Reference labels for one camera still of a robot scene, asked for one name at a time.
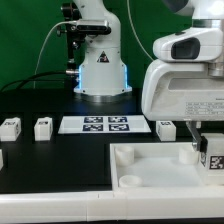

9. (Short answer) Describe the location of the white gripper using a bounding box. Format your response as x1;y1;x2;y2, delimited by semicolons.
141;28;224;153

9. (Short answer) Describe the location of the white square tabletop part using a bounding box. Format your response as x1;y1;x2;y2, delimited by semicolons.
110;142;224;189

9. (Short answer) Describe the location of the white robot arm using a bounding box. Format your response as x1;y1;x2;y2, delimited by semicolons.
73;0;224;150

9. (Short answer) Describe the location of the white sheet with markers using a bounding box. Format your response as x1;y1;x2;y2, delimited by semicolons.
58;115;151;134

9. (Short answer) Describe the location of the white block left edge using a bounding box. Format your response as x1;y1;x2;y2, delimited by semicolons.
0;149;4;171

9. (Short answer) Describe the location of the white front rail fixture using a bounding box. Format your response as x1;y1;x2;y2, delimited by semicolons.
0;187;224;224

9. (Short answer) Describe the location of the white cable right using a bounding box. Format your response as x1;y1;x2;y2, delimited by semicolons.
125;0;155;63

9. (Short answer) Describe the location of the black camera on stand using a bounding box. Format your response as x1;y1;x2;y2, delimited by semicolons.
57;3;111;78

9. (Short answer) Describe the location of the white camera cable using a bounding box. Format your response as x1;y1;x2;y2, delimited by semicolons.
32;21;78;90

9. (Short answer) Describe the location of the black cable bundle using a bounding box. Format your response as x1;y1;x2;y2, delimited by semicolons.
0;70;69;93

